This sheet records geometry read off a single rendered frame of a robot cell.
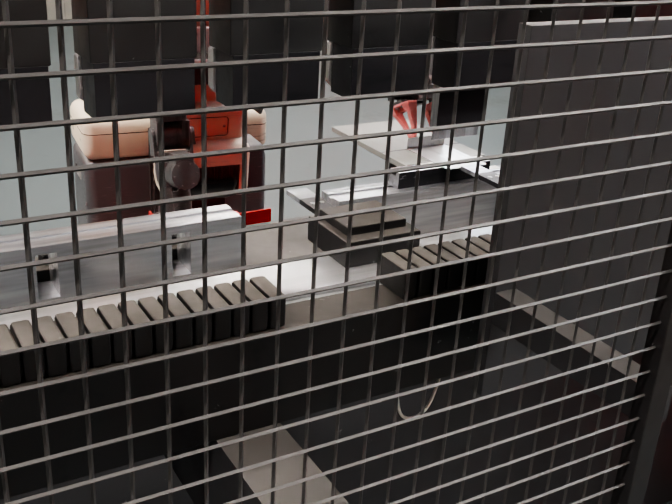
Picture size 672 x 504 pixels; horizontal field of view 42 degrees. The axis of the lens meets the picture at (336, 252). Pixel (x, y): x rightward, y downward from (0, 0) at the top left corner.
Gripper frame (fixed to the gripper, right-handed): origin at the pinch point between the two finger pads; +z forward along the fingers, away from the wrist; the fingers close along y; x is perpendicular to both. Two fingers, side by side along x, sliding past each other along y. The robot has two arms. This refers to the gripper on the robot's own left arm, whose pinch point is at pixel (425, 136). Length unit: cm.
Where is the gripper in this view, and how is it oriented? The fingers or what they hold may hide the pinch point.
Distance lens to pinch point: 170.0
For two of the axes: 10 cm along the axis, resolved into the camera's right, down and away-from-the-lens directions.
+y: 8.7, -1.5, 4.7
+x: -4.6, 0.8, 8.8
